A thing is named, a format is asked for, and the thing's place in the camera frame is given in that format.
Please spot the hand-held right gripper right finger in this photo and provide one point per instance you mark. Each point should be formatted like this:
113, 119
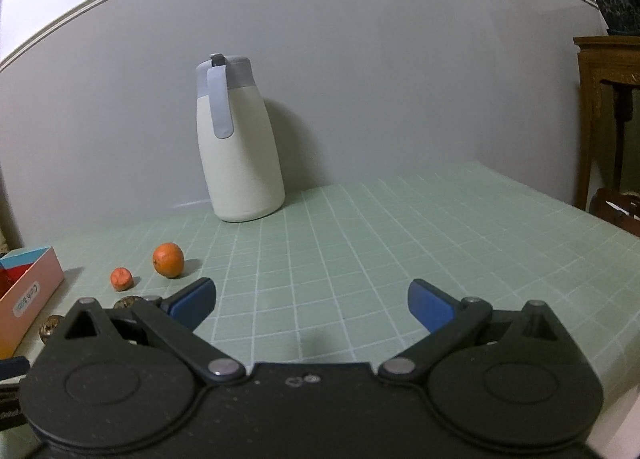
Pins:
430, 309

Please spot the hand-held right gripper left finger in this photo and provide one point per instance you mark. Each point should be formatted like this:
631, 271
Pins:
192, 301

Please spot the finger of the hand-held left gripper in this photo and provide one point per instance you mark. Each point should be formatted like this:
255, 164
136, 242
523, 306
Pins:
11, 389

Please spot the round orange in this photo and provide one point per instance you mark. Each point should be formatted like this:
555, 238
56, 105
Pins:
168, 260

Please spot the reddish brown fruit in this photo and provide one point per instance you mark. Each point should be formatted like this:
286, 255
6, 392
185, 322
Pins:
127, 301

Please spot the dark brown round fruit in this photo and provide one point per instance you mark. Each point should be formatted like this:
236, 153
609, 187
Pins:
50, 326

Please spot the small red fruit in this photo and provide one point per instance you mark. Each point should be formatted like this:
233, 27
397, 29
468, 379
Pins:
121, 279

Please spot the colourful cardboard box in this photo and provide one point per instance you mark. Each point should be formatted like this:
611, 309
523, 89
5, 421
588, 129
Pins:
27, 299

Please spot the green grid table mat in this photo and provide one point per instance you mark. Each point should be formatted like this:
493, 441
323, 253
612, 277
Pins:
350, 239

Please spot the white thermos jug, grey lid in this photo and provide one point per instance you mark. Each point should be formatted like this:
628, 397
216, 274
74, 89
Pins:
242, 164

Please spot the dark wooden furniture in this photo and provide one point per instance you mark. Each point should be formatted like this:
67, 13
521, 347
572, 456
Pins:
615, 211

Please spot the wooden side table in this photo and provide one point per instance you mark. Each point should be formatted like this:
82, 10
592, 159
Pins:
607, 69

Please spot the dark patterned plant pot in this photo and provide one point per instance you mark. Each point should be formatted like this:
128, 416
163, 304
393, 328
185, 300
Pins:
617, 4

